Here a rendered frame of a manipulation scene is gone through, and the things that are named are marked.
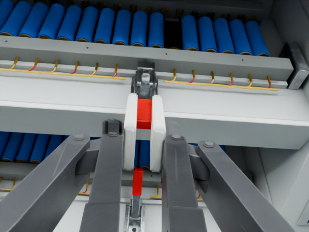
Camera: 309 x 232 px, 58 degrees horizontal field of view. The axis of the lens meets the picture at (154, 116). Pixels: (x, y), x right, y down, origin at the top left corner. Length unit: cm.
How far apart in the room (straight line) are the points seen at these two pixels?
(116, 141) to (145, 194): 28
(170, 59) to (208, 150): 16
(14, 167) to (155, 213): 21
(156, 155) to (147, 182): 25
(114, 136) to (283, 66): 22
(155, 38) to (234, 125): 13
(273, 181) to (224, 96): 16
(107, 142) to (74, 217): 28
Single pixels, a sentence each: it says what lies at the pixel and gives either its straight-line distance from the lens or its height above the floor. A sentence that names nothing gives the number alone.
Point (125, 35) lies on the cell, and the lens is 33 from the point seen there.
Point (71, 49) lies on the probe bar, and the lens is 30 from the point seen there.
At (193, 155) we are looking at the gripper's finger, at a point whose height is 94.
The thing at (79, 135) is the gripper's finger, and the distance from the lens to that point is 16.
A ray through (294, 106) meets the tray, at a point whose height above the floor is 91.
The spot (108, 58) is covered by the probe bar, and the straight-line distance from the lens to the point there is 30.
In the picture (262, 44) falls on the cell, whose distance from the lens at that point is 36.
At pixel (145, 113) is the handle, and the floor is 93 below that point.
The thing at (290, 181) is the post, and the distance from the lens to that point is 37.
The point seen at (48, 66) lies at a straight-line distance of 32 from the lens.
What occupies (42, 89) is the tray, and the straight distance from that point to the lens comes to 30.
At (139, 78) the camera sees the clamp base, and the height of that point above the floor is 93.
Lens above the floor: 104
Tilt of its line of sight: 31 degrees down
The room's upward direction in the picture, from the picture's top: 6 degrees clockwise
